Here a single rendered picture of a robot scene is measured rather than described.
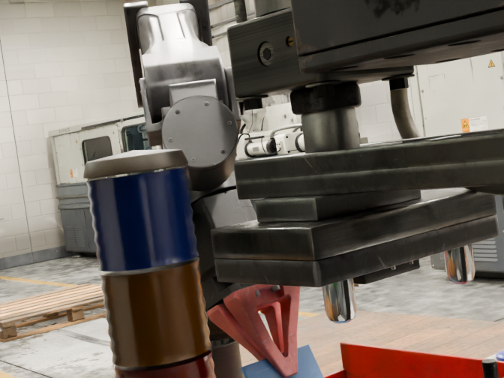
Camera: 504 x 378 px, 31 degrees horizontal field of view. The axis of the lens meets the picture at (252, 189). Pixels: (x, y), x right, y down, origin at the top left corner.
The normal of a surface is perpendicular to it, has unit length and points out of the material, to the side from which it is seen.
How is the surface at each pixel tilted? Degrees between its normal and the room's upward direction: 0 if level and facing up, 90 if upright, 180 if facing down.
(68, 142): 90
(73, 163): 90
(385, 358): 90
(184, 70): 57
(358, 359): 90
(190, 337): 76
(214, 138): 71
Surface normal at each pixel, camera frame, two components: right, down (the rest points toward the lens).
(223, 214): 0.51, -0.43
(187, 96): 0.06, -0.29
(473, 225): 0.63, -0.04
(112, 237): -0.54, -0.13
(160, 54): -0.08, -0.90
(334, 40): -0.76, 0.14
